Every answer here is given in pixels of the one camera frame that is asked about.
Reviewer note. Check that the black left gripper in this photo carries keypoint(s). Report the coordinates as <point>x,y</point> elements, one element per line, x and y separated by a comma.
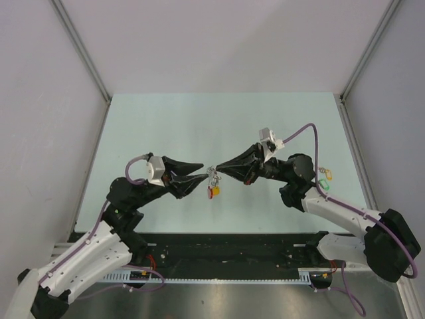
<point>181,185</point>

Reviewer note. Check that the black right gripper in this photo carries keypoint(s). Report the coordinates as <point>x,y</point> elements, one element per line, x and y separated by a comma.
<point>239,167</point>

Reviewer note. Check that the metal key organizer red handle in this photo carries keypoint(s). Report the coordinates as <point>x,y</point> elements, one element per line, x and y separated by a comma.
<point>213,180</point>

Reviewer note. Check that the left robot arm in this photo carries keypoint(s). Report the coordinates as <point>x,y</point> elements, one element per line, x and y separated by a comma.
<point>112,242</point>

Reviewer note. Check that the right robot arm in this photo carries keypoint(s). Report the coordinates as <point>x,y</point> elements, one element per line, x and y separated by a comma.
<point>381,240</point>

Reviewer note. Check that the green key tag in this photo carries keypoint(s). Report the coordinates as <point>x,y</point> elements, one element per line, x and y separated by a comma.
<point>324,184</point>

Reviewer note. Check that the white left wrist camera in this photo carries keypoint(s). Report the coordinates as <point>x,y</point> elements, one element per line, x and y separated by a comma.
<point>155,171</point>

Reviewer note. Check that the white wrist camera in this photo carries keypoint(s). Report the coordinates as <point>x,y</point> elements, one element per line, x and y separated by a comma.
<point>270,143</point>
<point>155,171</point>

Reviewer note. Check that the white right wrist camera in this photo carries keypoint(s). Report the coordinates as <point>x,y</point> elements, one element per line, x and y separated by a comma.
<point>270,143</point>

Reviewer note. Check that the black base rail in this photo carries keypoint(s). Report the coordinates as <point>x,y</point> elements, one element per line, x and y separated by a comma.
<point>251,256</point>

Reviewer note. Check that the aluminium frame post right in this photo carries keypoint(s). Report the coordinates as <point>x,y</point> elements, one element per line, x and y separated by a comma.
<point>375,39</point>

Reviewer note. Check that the aluminium frame post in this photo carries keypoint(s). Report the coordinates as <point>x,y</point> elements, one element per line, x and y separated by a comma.
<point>80,48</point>
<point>375,39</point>

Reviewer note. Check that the aluminium frame post left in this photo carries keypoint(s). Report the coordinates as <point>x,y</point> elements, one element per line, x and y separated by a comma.
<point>80,48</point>

